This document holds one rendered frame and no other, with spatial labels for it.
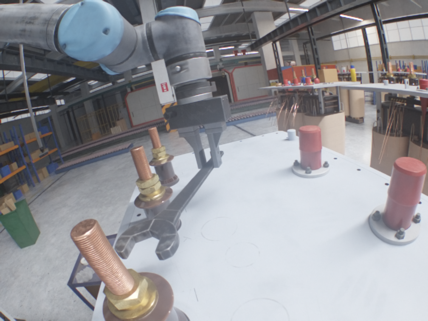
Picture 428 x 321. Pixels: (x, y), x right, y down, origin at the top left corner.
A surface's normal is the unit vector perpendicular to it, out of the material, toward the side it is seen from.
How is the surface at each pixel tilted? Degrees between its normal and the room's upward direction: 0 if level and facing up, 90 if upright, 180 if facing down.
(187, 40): 90
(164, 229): 0
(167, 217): 0
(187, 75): 90
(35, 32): 112
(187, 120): 90
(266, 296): 0
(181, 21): 90
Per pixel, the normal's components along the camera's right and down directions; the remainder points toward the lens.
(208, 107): -0.31, 0.39
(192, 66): 0.29, 0.27
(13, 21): 0.04, 0.40
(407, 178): -0.85, 0.32
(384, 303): -0.20, -0.92
